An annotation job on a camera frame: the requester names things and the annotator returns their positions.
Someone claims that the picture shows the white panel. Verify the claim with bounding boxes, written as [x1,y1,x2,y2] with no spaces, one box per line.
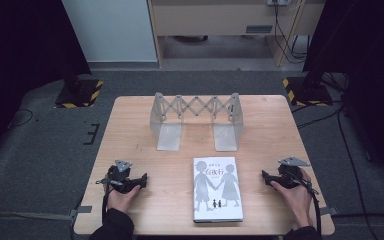
[61,0,158,63]

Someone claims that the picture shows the right hand-held gripper black cable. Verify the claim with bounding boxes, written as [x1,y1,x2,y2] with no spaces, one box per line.
[291,171,323,236]

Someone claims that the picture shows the black stand base striped edge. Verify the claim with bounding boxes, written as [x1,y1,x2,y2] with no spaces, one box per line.
[282,76,334,107]
[54,78,105,109]

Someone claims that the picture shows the white book grey figures cover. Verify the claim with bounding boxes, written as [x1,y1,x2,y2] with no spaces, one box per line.
[192,156,245,224]

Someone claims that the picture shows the person's left hand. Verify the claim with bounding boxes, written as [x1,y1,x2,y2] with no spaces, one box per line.
[106,184,142,214]

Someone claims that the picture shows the expandable grey metal book rack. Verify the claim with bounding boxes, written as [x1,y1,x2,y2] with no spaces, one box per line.
[149,91,245,153]

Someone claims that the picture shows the thick black floor cable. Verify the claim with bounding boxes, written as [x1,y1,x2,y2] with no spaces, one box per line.
[330,212,384,222]

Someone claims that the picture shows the black curtain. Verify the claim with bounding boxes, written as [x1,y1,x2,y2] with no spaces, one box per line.
[0,0,92,168]
[302,0,384,191]

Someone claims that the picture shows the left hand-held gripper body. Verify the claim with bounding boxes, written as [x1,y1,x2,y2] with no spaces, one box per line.
[95,159,138,195]

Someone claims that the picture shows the hanging black desk cables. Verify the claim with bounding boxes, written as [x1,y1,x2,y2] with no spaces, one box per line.
[272,2,310,65]

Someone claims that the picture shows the black tape floor mark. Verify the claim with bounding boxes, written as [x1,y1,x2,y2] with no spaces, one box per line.
[82,122,101,146]

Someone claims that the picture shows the left hand-held gripper black cable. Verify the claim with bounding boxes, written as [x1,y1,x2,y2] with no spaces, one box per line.
[95,178,114,224]

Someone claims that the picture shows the hand-held gripper black cable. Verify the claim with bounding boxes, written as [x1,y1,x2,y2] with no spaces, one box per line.
[95,178,114,224]
[291,171,323,236]

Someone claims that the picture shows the grey tape strip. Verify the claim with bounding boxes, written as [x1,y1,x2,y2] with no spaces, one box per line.
[319,206,340,217]
[69,205,93,220]

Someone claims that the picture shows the long black floor cable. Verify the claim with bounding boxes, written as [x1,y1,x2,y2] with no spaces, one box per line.
[337,105,383,240]

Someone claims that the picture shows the thin black looped floor cable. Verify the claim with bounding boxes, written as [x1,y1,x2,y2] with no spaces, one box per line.
[7,108,35,130]

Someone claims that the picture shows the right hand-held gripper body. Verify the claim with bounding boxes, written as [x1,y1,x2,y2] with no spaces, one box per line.
[272,156,311,191]

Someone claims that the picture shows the person's right hand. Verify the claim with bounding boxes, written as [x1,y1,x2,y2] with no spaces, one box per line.
[269,168,315,230]

